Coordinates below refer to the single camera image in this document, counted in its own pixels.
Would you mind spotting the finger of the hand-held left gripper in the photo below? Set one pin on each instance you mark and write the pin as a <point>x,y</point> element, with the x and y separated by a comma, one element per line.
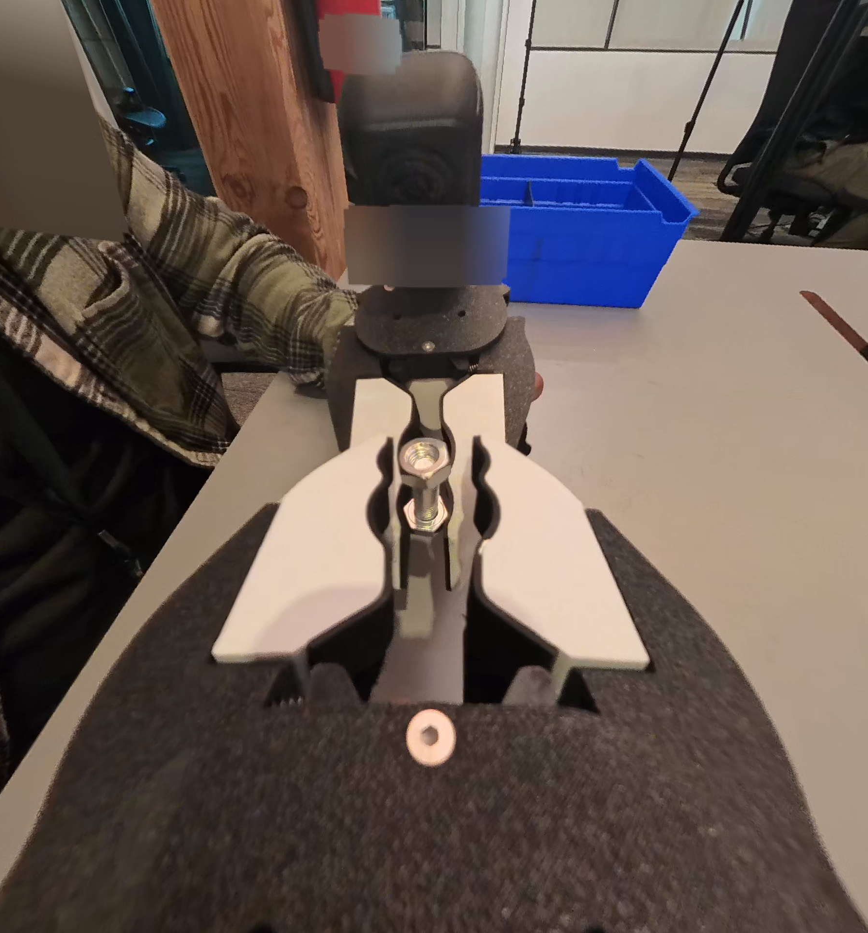
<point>375,415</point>
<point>481,408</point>

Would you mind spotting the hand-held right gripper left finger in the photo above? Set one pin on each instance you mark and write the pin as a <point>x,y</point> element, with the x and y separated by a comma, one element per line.
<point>310,576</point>

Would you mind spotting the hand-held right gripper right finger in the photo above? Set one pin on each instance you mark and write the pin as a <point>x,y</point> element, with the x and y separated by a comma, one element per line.
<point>557,583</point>

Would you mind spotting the steel hex bolt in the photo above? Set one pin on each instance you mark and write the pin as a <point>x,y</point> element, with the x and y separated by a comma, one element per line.
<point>420,474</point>

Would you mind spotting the steel hex nut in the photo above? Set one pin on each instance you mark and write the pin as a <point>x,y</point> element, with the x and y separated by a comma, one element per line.
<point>423,517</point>

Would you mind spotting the person's left forearm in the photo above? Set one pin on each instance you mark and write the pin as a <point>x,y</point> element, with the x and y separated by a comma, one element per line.
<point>273,299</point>

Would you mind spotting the blue plastic bin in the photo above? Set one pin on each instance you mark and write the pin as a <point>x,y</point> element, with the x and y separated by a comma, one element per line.
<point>587,233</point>

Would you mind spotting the wooden pillar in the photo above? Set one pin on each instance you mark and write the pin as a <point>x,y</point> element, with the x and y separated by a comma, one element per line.
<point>259,131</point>

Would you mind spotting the black light stand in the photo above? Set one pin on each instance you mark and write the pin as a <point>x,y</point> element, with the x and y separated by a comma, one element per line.
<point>521,80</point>

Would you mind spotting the person's plaid shirt torso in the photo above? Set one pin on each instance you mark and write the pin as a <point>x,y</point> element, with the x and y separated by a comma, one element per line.
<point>77,328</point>

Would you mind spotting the red fire extinguisher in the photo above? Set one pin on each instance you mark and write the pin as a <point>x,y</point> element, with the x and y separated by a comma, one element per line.
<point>350,7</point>

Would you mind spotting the black tripod stand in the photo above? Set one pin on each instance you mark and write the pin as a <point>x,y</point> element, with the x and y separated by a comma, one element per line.
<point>703,95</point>

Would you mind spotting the black metal frame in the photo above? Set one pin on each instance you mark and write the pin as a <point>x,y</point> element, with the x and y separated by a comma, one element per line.
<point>791,116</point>

